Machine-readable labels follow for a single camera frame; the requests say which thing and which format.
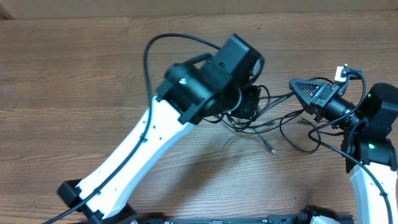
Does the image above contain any black smooth usb cable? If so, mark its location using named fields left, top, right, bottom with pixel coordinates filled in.
left=211, top=77, right=335, bottom=135

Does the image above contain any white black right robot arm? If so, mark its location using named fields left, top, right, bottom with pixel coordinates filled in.
left=289, top=79, right=397, bottom=223

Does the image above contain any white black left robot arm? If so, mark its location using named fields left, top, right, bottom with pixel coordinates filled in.
left=57, top=35, right=265, bottom=223

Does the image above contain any brown cardboard wall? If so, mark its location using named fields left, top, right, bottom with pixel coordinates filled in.
left=1, top=0, right=397, bottom=19

